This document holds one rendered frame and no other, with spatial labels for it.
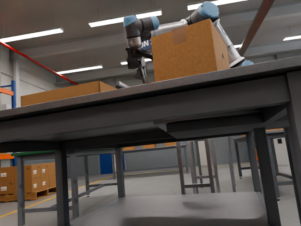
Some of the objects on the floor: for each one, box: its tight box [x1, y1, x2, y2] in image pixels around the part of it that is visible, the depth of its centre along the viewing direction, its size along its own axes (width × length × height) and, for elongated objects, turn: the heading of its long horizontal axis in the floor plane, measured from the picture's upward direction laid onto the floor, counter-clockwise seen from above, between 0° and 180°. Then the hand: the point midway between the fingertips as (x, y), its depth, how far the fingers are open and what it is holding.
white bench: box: [11, 148, 124, 226], centre depth 354 cm, size 190×75×80 cm, turn 139°
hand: (145, 81), depth 141 cm, fingers closed
